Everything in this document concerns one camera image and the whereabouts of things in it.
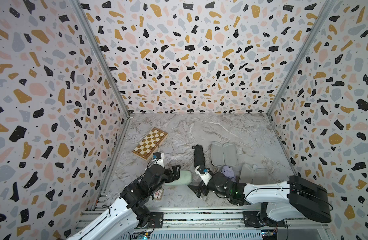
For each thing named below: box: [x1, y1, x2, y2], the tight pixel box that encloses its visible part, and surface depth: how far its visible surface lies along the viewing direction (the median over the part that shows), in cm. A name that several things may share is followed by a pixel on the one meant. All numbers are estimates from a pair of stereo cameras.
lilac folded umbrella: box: [221, 165, 237, 183], surface depth 88 cm
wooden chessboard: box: [132, 127, 169, 161], surface depth 102 cm
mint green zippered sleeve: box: [164, 170, 192, 186], surface depth 86 cm
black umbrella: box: [191, 144, 206, 168], surface depth 99 cm
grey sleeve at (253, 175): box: [239, 163, 269, 184], surface depth 91 cm
